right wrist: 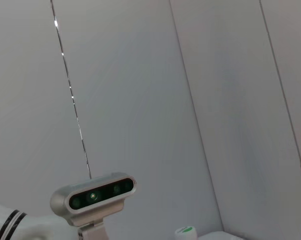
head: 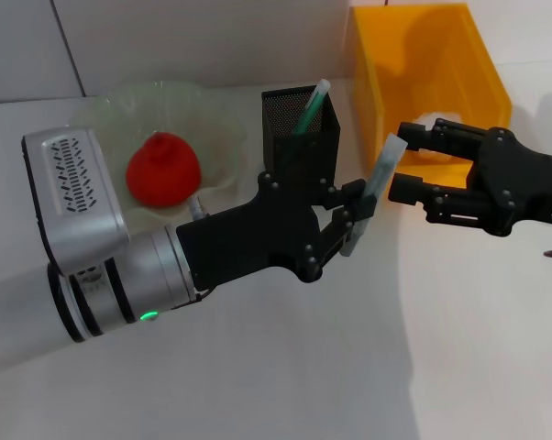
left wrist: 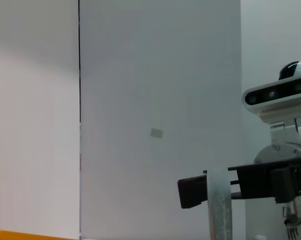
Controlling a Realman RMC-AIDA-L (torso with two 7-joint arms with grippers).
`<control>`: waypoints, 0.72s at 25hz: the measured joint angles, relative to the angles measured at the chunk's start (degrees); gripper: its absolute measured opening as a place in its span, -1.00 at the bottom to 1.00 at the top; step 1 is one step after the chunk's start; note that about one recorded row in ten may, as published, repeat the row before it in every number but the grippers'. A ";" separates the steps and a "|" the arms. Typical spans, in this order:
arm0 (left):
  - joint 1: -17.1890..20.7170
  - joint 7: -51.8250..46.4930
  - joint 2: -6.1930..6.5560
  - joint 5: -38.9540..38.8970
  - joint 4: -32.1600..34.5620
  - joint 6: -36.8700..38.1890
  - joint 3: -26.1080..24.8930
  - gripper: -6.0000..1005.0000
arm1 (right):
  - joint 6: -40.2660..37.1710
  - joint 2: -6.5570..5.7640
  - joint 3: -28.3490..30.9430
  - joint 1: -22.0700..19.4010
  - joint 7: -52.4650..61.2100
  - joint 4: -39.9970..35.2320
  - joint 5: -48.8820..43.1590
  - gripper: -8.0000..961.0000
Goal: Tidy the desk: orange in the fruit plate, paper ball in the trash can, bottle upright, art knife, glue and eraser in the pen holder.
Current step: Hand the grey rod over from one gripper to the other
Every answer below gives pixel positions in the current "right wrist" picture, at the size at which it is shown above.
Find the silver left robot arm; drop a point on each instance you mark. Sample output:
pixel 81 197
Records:
pixel 28 225

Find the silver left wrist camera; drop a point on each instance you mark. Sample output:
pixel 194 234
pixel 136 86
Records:
pixel 95 197

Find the clear green-label water bottle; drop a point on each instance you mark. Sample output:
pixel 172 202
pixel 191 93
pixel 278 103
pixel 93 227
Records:
pixel 185 232

